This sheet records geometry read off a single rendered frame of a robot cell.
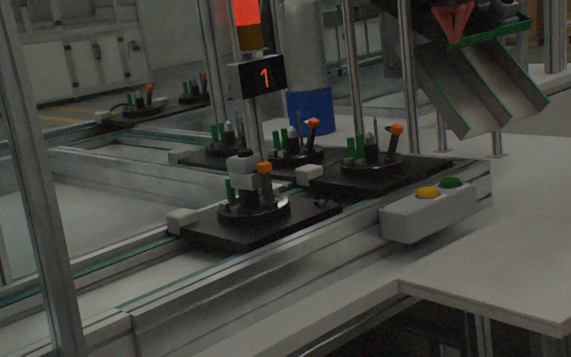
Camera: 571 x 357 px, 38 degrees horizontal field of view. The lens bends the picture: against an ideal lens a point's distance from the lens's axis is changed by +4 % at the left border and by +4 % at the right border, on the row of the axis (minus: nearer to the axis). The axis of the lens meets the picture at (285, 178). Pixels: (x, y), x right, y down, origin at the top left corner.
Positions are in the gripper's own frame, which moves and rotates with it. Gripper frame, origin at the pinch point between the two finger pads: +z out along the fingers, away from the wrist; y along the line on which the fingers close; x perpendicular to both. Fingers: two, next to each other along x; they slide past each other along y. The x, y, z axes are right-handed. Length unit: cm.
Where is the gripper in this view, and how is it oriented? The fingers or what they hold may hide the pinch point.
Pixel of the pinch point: (453, 39)
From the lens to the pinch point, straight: 163.2
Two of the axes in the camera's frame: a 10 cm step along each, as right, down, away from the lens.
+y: -7.3, 2.7, -6.3
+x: 6.8, 1.2, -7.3
